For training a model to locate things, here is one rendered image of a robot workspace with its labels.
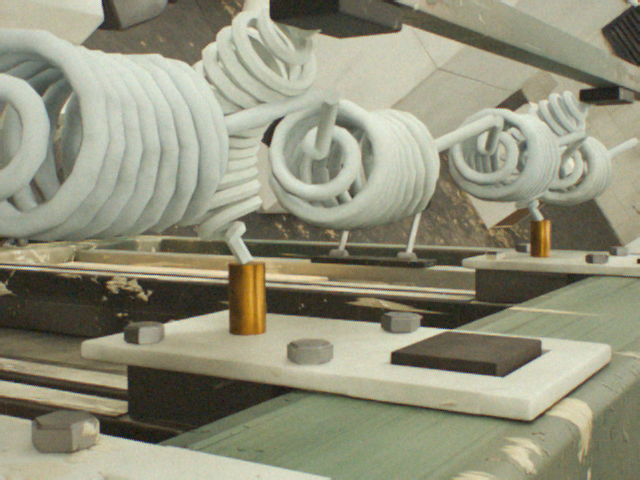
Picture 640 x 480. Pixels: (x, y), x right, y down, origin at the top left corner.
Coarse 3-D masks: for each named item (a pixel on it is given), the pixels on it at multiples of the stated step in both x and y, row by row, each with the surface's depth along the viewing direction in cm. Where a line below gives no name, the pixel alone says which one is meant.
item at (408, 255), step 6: (432, 198) 136; (432, 204) 137; (414, 216) 136; (414, 222) 135; (414, 228) 135; (414, 234) 135; (408, 240) 134; (414, 240) 135; (408, 246) 134; (402, 252) 133; (408, 252) 133; (396, 258) 133; (402, 258) 133; (408, 258) 132; (414, 258) 133
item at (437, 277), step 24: (120, 264) 161; (144, 264) 158; (168, 264) 155; (192, 264) 152; (216, 264) 150; (288, 264) 142; (312, 264) 139; (336, 264) 137; (432, 288) 129; (456, 288) 127
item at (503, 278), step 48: (624, 96) 66; (0, 288) 104; (48, 288) 100; (96, 288) 96; (144, 288) 92; (192, 288) 88; (288, 288) 82; (336, 288) 81; (384, 288) 81; (480, 288) 73; (528, 288) 71; (96, 336) 96
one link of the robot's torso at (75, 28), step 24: (0, 0) 124; (24, 0) 127; (48, 0) 131; (72, 0) 135; (96, 0) 139; (0, 24) 127; (24, 24) 130; (48, 24) 133; (72, 24) 136; (96, 24) 141
